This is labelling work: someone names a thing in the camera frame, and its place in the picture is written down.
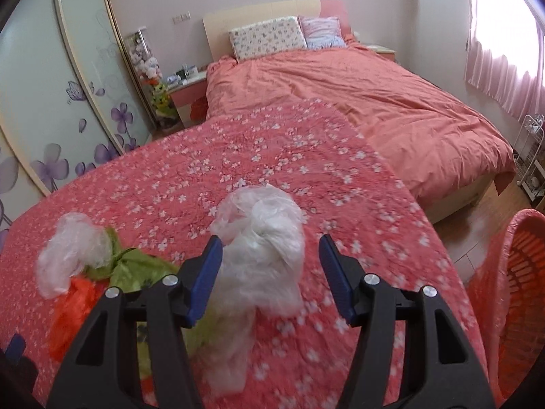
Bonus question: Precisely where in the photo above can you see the white bubble wrap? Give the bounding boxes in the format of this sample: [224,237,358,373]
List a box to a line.
[35,212,113,299]

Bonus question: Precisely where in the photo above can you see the white knotted plastic bag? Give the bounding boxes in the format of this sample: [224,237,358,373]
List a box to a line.
[198,185,306,396]

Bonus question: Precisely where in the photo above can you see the orange plastic bag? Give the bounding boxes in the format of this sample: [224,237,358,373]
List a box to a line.
[48,277,104,362]

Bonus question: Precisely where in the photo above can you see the light green plastic bag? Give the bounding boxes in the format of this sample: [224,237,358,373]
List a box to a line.
[84,227,219,357]

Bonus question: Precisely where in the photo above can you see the orange plastic laundry basket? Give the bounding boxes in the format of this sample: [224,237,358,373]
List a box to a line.
[467,209,544,408]

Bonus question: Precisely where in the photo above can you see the red floral table cover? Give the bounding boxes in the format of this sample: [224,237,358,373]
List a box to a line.
[1,101,484,408]

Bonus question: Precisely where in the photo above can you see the salmon bed duvet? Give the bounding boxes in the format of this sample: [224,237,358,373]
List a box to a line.
[207,43,515,207]

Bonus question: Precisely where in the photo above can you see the floral sliding wardrobe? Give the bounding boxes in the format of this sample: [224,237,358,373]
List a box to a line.
[1,0,153,234]

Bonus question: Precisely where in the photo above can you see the pink left nightstand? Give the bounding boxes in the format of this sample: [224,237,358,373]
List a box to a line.
[169,71,208,128]

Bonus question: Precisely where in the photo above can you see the hanging plush toys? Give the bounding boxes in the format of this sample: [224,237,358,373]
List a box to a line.
[125,27,179,129]

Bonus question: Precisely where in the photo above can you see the pink window curtain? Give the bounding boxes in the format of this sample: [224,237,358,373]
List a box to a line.
[465,0,544,121]

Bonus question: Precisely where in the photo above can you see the right nightstand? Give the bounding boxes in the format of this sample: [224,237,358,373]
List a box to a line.
[362,44,396,63]

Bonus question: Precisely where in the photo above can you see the pink striped pillow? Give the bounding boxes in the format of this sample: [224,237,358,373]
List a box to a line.
[298,16,347,50]

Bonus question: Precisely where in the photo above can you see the beige wooden headboard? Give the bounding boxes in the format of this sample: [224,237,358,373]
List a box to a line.
[203,0,352,61]

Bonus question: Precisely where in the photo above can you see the floral white pillow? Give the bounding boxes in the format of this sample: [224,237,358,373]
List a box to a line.
[228,16,307,63]

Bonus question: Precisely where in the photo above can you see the white wire rack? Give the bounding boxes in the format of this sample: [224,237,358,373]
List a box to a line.
[513,115,544,209]

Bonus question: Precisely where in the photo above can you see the wall power outlet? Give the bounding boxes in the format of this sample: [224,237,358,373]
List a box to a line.
[172,12,191,25]

